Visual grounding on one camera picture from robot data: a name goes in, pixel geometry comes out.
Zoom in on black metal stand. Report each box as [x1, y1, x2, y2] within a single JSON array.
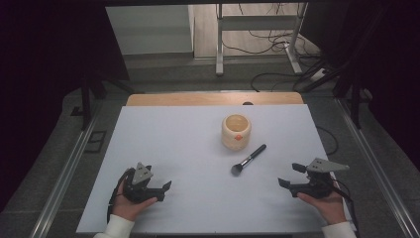
[[70, 73, 145, 131], [331, 65, 374, 130]]

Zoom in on dark curtain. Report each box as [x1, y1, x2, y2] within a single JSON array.
[[301, 0, 420, 172], [0, 0, 131, 212]]

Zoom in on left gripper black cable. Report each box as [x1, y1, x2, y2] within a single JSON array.
[[106, 170, 132, 223]]

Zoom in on white metal desk frame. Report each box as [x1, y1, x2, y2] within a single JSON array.
[[215, 2, 309, 77]]

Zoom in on person's left hand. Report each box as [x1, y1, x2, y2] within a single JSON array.
[[112, 181, 159, 222]]

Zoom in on black makeup brush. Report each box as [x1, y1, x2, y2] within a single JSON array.
[[230, 143, 267, 178]]

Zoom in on black floor frame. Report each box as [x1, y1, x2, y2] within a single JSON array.
[[83, 130, 108, 154]]

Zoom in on black floor cables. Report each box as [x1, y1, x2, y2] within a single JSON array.
[[216, 3, 331, 93]]

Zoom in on aluminium rail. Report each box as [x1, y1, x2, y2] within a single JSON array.
[[29, 103, 104, 238], [334, 97, 420, 238]]

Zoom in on cream ceramic cup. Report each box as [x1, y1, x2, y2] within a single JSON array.
[[221, 113, 253, 152]]

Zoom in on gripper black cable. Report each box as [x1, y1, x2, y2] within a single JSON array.
[[106, 170, 132, 223], [330, 178, 362, 238]]

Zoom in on white table mat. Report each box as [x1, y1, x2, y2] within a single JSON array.
[[75, 103, 357, 235]]

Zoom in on person's right hand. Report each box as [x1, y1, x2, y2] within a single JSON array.
[[296, 187, 349, 227]]

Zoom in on white power strip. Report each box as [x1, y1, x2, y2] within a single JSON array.
[[309, 67, 329, 82]]

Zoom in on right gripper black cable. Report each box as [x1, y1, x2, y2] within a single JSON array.
[[330, 178, 362, 238]]

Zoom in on thin black cable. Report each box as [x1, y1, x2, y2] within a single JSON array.
[[316, 124, 340, 157]]

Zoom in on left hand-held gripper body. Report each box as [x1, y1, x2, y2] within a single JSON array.
[[123, 162, 165, 203]]

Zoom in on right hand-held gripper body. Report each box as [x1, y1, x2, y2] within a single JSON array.
[[289, 158, 351, 199]]

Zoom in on white cabinet panel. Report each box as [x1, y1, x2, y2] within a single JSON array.
[[105, 4, 195, 57]]

